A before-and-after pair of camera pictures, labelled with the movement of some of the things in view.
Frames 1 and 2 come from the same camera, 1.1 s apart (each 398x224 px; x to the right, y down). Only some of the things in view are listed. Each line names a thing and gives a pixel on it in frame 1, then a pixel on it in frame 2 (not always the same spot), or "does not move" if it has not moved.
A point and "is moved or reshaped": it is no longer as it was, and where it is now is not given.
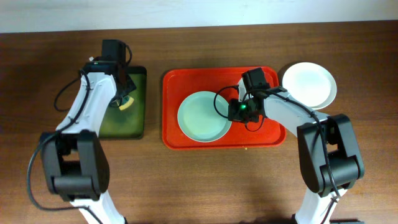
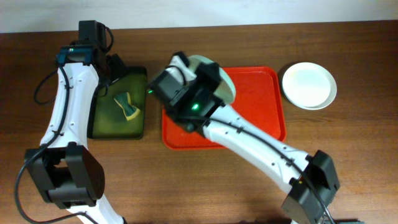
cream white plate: (310, 83) does not move
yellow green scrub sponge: (127, 101) is moved or reshaped
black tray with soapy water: (129, 123) does not move
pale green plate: (203, 116) is moved or reshaped
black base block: (344, 221) does not move
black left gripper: (125, 90) -> (115, 66)
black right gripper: (234, 116) -> (201, 83)
